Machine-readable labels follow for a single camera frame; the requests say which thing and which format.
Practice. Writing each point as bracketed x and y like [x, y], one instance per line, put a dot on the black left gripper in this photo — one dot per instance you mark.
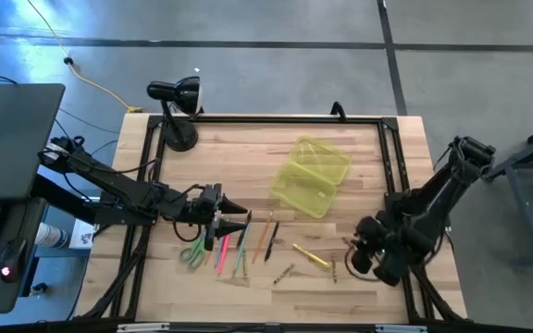
[197, 216]

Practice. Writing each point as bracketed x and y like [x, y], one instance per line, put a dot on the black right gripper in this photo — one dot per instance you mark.
[393, 242]

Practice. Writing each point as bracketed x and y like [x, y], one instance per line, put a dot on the teal pencil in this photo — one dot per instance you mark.
[241, 250]

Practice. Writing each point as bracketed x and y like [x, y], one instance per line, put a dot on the pink pencil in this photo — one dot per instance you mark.
[223, 256]

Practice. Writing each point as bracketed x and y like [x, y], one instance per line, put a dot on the orange pencil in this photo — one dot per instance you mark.
[263, 237]

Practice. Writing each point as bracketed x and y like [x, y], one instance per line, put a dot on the orange crayon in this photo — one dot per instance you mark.
[207, 257]

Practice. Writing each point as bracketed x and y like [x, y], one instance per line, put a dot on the yellow pen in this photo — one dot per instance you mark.
[310, 255]

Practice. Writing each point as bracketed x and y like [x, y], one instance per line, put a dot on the black pen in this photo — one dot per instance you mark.
[271, 241]

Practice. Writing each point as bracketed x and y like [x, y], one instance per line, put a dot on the green crayon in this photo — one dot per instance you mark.
[244, 268]

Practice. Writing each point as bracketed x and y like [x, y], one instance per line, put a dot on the translucent yellow-green supply box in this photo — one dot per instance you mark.
[303, 189]

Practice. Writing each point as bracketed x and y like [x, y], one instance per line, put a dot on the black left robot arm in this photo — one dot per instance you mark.
[127, 196]

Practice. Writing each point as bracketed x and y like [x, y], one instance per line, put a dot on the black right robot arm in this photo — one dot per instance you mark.
[447, 185]

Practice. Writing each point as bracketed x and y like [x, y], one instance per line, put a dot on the white printed box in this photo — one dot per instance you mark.
[81, 236]

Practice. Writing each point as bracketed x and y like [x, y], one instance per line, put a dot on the black desk lamp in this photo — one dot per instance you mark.
[181, 136]

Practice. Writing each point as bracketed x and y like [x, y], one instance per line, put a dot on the black support beam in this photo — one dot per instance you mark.
[58, 196]

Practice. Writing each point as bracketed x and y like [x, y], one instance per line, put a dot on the white paper cup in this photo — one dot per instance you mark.
[51, 236]

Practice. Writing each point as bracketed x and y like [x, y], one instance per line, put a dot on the black caster wheel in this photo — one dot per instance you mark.
[39, 289]

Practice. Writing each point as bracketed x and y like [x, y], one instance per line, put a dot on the black computer mouse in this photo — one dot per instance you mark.
[14, 259]

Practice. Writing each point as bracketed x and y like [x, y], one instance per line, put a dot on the dark grey desk surface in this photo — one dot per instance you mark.
[12, 139]

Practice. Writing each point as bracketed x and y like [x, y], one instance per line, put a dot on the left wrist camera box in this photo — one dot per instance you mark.
[212, 194]

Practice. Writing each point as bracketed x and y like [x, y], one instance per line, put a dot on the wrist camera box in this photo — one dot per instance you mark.
[389, 273]
[212, 194]

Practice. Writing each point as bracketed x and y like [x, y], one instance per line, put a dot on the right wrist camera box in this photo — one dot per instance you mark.
[389, 273]

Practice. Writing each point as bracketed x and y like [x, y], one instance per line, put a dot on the silver rail bracket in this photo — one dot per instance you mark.
[141, 327]
[400, 329]

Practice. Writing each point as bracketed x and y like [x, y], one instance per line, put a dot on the black aluminium table frame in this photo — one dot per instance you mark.
[271, 119]

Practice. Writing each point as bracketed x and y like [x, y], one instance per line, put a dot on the black table edge rail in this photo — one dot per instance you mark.
[225, 329]

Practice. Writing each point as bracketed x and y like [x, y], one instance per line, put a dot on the black hook bracket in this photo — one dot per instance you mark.
[336, 108]

